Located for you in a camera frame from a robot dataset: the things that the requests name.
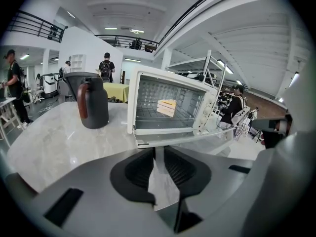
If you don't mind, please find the dark kettle with brown handle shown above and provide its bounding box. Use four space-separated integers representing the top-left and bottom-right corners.
76 77 110 130

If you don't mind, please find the black mesh chair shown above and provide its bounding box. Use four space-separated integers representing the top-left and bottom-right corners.
63 72 101 102

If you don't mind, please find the row of black white devices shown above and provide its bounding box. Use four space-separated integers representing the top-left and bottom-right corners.
177 72 218 83

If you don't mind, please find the white oven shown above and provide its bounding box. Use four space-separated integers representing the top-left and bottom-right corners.
127 65 236 158

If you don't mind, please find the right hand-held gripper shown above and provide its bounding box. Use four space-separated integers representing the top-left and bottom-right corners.
251 55 316 150

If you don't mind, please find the yellow cake slice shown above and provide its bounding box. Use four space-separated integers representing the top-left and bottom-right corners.
157 99 175 118

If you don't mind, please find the white built-in shelf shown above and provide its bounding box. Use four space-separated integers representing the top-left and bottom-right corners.
70 54 87 73

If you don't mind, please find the metal oven rack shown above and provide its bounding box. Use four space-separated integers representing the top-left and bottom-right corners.
137 100 196 119

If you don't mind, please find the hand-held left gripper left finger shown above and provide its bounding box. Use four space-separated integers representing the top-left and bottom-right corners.
4 147 174 237

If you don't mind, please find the white metal shelf rack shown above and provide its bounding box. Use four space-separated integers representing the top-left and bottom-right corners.
165 49 228 113

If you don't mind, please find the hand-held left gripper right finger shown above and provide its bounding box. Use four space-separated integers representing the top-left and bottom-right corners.
163 146 260 237

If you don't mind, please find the white black machine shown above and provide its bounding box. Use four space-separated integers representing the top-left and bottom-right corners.
39 73 60 98

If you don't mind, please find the table with yellow cloth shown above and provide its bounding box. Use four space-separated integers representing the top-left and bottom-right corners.
103 82 130 103

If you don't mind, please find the black balcony railing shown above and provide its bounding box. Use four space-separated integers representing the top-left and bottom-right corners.
95 34 160 53
6 10 69 44

